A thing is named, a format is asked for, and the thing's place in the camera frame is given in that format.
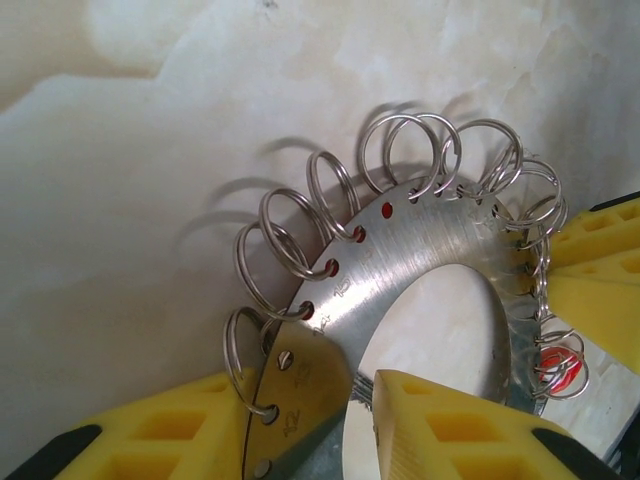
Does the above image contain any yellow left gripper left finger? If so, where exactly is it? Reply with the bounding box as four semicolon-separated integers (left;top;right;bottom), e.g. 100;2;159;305
0;372;254;480

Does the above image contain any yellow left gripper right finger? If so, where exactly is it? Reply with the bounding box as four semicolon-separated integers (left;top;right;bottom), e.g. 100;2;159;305
373;368;625;480

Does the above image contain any small silver split ring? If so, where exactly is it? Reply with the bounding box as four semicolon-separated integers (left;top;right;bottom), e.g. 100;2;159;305
533;328;592;402

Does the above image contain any red plastic key tag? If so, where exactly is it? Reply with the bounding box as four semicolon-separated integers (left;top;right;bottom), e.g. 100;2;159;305
539;347;584;396

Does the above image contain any silver keyring disc with rings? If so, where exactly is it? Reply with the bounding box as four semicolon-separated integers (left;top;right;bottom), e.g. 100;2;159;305
222;112;591;480

